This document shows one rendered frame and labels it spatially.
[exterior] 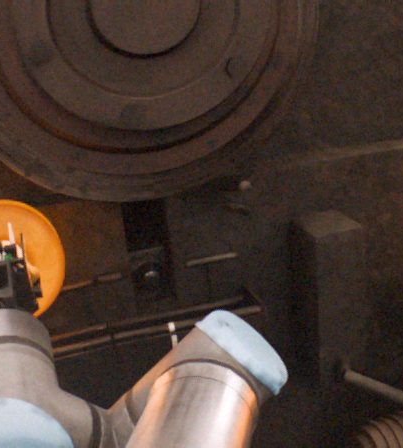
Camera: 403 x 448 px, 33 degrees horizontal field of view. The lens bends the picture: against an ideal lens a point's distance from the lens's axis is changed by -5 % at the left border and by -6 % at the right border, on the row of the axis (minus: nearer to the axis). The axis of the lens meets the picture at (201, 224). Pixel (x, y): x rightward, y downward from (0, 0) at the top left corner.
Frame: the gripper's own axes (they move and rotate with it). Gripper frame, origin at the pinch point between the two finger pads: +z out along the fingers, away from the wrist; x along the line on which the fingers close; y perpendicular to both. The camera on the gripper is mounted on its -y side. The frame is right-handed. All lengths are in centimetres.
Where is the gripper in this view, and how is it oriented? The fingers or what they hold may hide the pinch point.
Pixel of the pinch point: (1, 248)
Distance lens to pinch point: 87.7
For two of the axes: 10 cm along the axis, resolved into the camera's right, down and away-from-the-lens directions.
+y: -0.3, -8.4, -5.4
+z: -2.7, -5.1, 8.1
